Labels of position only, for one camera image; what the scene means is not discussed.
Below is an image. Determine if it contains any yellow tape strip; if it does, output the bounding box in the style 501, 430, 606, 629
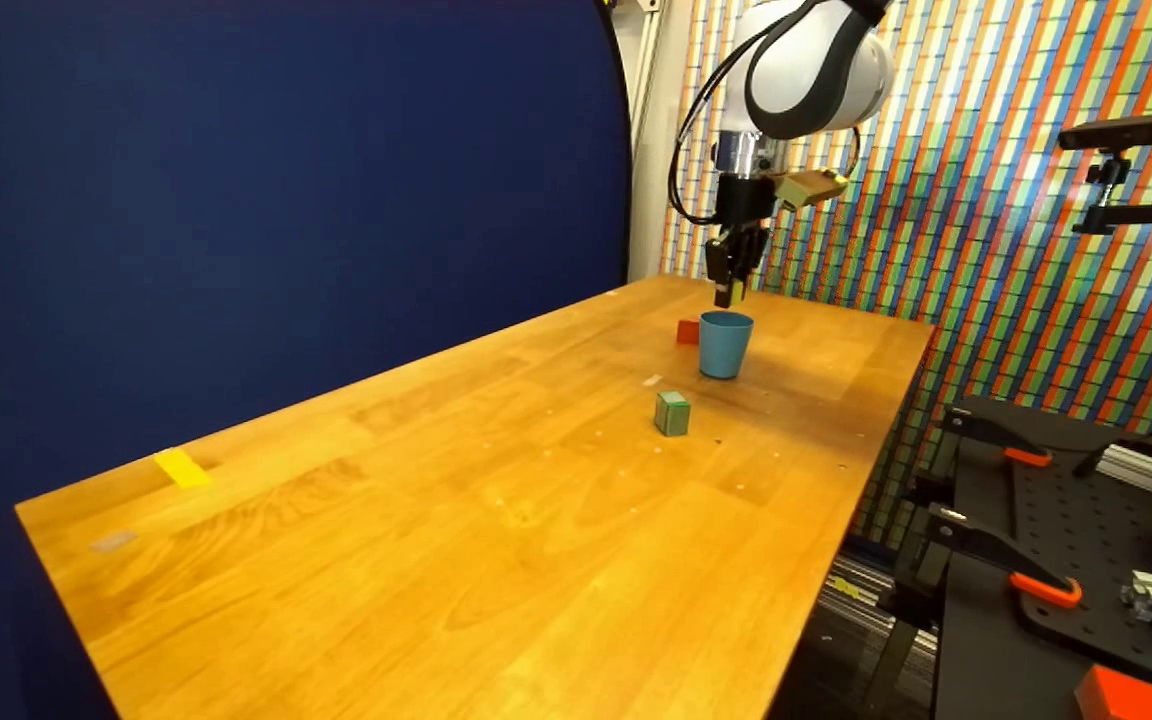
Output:
156, 449, 207, 487

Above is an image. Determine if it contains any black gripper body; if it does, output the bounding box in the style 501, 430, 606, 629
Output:
704, 178, 776, 274

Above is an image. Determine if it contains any black clamp orange handle upper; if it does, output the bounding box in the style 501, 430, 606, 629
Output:
945, 404, 1051, 468

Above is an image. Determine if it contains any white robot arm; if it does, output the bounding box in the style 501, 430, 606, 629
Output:
704, 0, 894, 309

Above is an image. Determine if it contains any black clamp orange handle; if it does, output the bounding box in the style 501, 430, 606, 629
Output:
930, 503, 1084, 613
945, 404, 1051, 468

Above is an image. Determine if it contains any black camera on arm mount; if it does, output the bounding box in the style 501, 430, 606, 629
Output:
1055, 112, 1152, 237

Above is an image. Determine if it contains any red block object corner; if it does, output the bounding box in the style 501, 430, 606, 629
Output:
1076, 664, 1152, 720

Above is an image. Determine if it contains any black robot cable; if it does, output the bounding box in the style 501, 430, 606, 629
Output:
665, 0, 828, 228

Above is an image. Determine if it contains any black clamp orange handle lower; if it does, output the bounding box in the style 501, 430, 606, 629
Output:
930, 503, 1084, 613

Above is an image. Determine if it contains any red block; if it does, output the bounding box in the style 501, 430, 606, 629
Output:
676, 322, 701, 348

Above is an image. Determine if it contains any green block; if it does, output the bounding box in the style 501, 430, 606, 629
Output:
655, 391, 692, 437

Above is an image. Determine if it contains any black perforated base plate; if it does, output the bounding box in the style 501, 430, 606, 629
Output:
934, 402, 1152, 720

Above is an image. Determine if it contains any blue cup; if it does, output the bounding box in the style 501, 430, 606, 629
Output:
701, 314, 753, 381

